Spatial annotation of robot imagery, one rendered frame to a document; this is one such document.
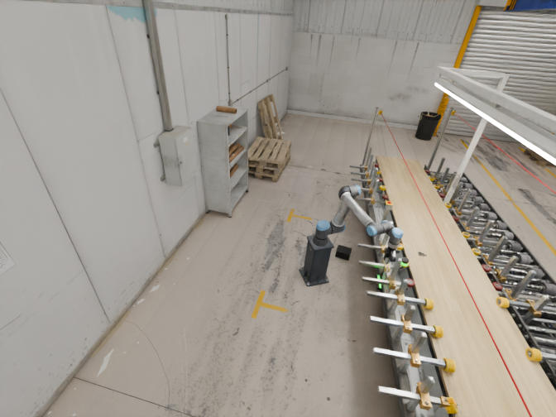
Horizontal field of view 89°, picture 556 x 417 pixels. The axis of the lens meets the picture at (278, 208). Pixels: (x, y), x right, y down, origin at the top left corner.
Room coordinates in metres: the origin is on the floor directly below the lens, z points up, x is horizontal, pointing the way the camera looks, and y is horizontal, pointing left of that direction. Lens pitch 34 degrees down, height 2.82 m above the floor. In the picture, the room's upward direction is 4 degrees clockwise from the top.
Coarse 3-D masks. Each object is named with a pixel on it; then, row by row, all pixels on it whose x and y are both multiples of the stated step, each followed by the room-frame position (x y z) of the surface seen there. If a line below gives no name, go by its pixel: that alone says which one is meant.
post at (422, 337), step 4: (420, 332) 1.10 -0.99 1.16; (420, 336) 1.08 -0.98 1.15; (424, 336) 1.07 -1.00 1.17; (416, 340) 1.10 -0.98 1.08; (420, 340) 1.07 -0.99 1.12; (424, 340) 1.07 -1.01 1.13; (416, 344) 1.08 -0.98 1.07; (420, 344) 1.07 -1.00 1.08; (412, 348) 1.09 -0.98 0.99; (416, 348) 1.07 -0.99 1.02; (416, 352) 1.07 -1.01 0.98; (404, 360) 1.10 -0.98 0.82; (404, 364) 1.08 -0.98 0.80; (408, 364) 1.07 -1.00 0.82; (400, 368) 1.09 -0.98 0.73; (404, 368) 1.07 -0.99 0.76
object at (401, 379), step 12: (372, 204) 3.35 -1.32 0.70; (372, 216) 3.06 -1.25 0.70; (372, 240) 2.61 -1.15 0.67; (384, 300) 1.71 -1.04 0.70; (384, 312) 1.62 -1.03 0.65; (396, 348) 1.25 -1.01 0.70; (396, 360) 1.16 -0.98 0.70; (396, 372) 1.07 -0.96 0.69; (396, 384) 1.01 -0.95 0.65; (408, 384) 0.99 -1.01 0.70
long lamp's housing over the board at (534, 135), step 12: (444, 84) 2.97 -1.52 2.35; (456, 84) 2.85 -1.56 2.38; (468, 96) 2.42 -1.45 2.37; (480, 96) 2.39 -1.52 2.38; (480, 108) 2.14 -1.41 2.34; (492, 108) 2.02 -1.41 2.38; (504, 108) 2.02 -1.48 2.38; (504, 120) 1.82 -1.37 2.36; (516, 120) 1.74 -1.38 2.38; (516, 132) 1.64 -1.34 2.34; (528, 132) 1.57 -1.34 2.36; (540, 132) 1.52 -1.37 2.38; (540, 144) 1.43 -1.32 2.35; (552, 144) 1.38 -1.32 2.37; (552, 156) 1.32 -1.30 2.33
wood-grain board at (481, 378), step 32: (384, 160) 4.46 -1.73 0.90; (416, 192) 3.43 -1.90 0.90; (416, 224) 2.67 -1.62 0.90; (448, 224) 2.71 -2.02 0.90; (416, 256) 2.12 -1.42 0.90; (448, 256) 2.15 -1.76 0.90; (416, 288) 1.71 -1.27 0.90; (448, 288) 1.73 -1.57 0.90; (480, 288) 1.76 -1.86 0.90; (448, 320) 1.40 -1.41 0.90; (480, 320) 1.42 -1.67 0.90; (512, 320) 1.44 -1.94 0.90; (448, 352) 1.13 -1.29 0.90; (480, 352) 1.15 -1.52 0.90; (512, 352) 1.16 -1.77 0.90; (448, 384) 0.92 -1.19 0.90; (480, 384) 0.93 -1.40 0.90; (512, 384) 0.94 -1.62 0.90; (544, 384) 0.96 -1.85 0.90; (480, 416) 0.74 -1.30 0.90; (512, 416) 0.76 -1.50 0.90; (544, 416) 0.77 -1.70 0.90
